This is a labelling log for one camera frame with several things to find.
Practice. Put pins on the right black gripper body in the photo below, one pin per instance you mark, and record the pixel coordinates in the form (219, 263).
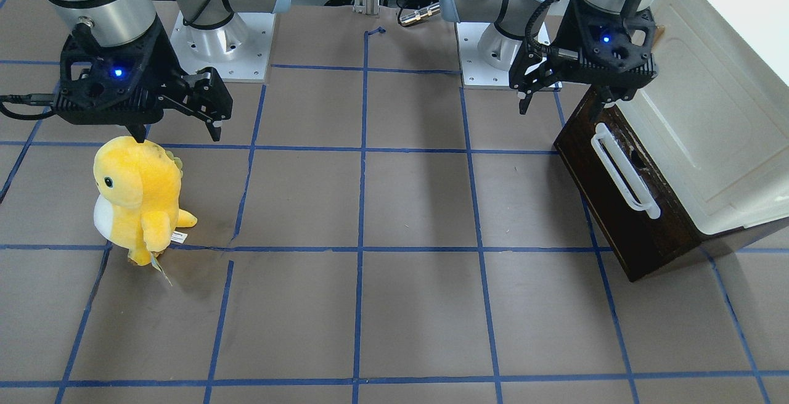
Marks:
(165, 58)

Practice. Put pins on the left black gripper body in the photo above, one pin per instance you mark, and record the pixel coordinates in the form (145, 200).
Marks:
(535, 66)

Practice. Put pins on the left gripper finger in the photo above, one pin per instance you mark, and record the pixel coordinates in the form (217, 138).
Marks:
(525, 98)
(607, 95)

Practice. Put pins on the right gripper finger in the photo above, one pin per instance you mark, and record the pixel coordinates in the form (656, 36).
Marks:
(138, 132)
(213, 124)

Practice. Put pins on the white drawer handle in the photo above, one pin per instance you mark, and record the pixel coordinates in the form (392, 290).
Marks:
(622, 172)

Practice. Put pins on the dark wooden drawer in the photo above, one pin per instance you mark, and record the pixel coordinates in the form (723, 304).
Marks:
(644, 247)

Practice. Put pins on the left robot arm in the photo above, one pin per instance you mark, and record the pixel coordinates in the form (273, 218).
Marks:
(510, 17)

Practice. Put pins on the yellow plush toy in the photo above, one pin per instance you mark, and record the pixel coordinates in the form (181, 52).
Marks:
(139, 186)

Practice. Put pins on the white plastic storage box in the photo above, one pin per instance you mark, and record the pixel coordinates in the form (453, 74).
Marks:
(715, 119)

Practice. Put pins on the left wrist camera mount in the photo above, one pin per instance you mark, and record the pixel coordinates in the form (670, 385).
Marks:
(617, 47)

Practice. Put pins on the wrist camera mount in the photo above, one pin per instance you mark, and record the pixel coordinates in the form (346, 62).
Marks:
(617, 47)
(102, 85)

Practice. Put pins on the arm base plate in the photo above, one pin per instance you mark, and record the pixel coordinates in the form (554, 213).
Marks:
(239, 51)
(485, 55)

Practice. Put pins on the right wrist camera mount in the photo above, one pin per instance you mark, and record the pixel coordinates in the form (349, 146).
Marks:
(102, 85)

